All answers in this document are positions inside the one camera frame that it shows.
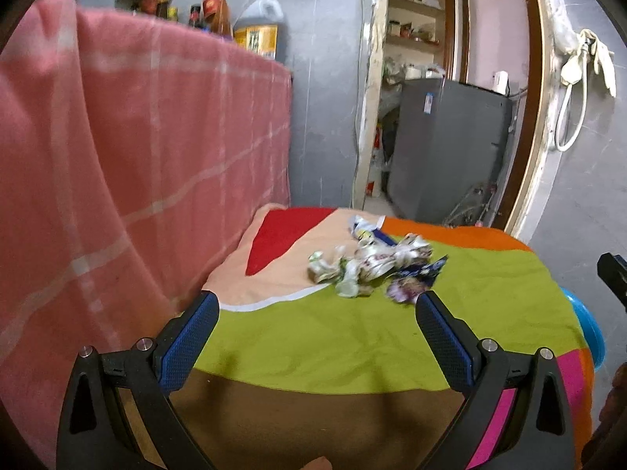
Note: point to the multicolour patchwork blanket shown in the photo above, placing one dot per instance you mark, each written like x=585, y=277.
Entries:
x=343, y=342

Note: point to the white and red sack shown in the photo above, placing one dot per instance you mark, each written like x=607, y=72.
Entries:
x=376, y=176

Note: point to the grey refrigerator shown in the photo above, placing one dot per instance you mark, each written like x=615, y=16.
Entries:
x=445, y=156

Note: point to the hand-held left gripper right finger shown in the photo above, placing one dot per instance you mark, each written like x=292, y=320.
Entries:
x=445, y=347

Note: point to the blue plastic bucket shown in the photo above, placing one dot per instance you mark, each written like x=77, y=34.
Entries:
x=588, y=323

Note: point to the door frame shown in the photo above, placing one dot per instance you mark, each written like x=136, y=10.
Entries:
x=539, y=107

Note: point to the pink checked cloth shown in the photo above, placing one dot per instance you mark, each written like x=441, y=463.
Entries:
x=122, y=181

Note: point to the pile of wrappers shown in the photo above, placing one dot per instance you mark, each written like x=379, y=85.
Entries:
x=377, y=259

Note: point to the wooden shelving unit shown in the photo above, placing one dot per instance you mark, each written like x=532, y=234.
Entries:
x=450, y=10

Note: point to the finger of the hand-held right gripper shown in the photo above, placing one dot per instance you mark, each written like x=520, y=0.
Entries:
x=615, y=274

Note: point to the small dark sauce bottle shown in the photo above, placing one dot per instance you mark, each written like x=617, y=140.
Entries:
x=195, y=15

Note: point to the large cooking oil jug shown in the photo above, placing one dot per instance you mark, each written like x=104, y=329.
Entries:
x=259, y=29

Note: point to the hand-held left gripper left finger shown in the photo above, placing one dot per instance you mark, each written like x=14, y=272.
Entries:
x=188, y=342

